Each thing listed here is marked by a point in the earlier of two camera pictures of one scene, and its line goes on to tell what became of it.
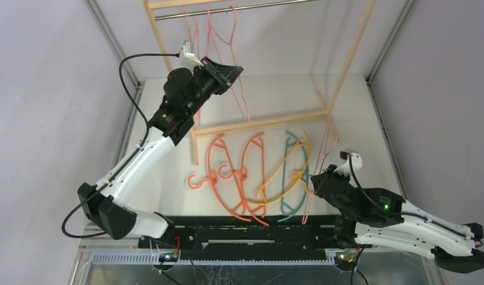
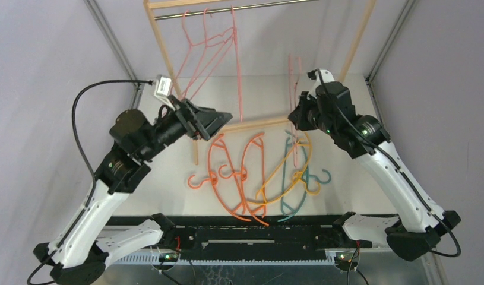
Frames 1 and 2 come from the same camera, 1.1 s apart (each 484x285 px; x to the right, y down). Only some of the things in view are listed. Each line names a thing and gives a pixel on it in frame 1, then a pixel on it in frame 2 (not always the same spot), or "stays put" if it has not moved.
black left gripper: x=224 y=76 to x=198 y=122
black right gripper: x=323 y=185 to x=299 y=116
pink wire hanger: x=318 y=175 to x=294 y=132
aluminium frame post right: x=370 y=85 stays put
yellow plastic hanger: x=261 y=193 stays put
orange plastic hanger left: x=224 y=183 stays put
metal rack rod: x=233 y=10 stays put
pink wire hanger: x=209 y=29 to x=236 y=38
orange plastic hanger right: x=252 y=179 stays put
